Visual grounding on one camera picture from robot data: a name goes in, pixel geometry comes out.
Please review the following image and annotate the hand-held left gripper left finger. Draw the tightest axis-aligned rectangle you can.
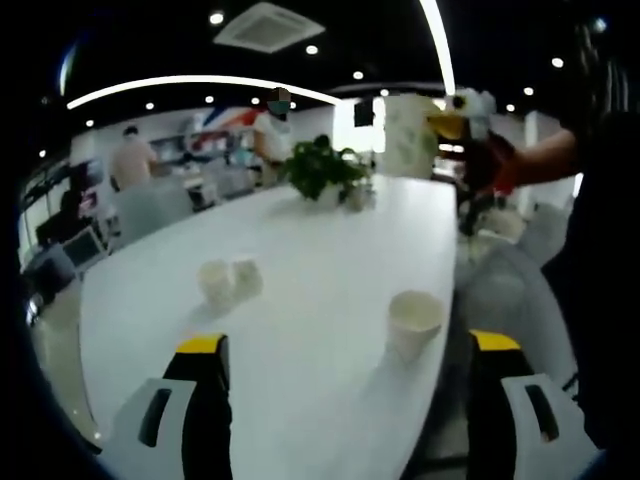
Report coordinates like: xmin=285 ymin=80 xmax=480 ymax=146
xmin=112 ymin=333 xmax=234 ymax=480

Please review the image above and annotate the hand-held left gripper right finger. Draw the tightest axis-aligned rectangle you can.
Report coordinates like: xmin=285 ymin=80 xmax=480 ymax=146
xmin=467 ymin=329 xmax=601 ymax=480

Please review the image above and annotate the white paper cup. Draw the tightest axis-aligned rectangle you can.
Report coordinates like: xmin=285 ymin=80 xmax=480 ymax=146
xmin=387 ymin=289 xmax=445 ymax=364
xmin=230 ymin=254 xmax=265 ymax=301
xmin=382 ymin=94 xmax=441 ymax=180
xmin=197 ymin=259 xmax=235 ymax=314

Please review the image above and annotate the straight ceiling light strip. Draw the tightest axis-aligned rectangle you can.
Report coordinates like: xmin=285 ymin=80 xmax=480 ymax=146
xmin=418 ymin=0 xmax=457 ymax=96

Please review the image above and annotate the black hanging screen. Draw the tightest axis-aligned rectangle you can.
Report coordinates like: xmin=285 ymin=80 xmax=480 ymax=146
xmin=353 ymin=97 xmax=376 ymax=127

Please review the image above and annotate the small beige jar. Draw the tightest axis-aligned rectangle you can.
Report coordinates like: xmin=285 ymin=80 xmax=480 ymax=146
xmin=344 ymin=184 xmax=369 ymax=211

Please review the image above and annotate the green leafy plant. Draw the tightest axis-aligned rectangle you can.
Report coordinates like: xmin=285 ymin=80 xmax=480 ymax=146
xmin=282 ymin=134 xmax=374 ymax=201

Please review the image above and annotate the white plant pot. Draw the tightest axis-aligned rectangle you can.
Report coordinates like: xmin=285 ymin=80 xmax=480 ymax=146
xmin=317 ymin=182 xmax=346 ymax=209

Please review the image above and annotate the white table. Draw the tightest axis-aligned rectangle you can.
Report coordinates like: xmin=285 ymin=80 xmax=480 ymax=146
xmin=79 ymin=172 xmax=459 ymax=480

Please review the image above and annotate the person's dark clothing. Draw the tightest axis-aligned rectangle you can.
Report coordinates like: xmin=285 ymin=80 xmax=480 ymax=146
xmin=542 ymin=19 xmax=640 ymax=451

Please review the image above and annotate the white boxy monitor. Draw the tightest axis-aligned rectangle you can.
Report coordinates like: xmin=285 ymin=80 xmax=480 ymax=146
xmin=62 ymin=225 xmax=109 ymax=269

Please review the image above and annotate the ceiling air vent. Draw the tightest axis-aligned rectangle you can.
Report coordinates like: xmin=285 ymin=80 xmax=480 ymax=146
xmin=213 ymin=1 xmax=326 ymax=55

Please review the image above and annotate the curved ceiling light strip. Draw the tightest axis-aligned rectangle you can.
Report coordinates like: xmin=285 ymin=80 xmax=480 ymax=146
xmin=66 ymin=74 xmax=346 ymax=111

